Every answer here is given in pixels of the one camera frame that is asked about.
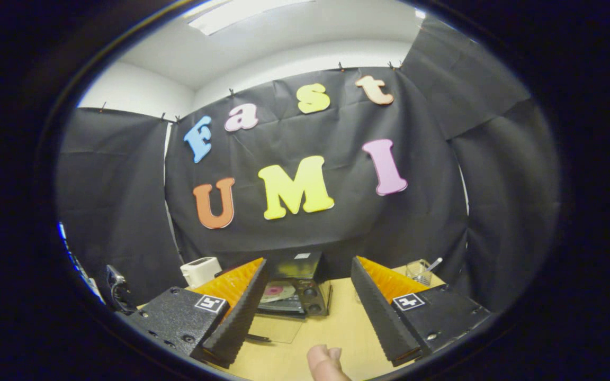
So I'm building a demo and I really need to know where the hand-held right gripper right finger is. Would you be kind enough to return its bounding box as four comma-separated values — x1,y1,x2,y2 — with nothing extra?
351,256,492,367

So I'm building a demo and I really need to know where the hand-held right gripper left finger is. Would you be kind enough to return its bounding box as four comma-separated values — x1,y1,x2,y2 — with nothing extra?
117,258,270,368

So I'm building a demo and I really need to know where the pale square plate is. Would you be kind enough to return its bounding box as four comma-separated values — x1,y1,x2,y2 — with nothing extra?
260,282,298,303

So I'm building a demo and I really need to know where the black electric oven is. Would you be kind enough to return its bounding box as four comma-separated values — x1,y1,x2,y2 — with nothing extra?
220,251,333,344

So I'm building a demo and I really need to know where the white toaster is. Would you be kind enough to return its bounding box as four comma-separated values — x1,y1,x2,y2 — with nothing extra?
181,257,222,289

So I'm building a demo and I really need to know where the black backdrop cloth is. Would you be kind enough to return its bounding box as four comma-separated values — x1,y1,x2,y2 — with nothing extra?
55,16,560,318

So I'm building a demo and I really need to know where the long ceiling light panel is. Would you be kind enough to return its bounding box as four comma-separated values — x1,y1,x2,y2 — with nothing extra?
186,0,316,36

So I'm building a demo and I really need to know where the metal wire holder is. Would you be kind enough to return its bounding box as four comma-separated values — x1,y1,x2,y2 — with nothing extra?
406,259,433,286

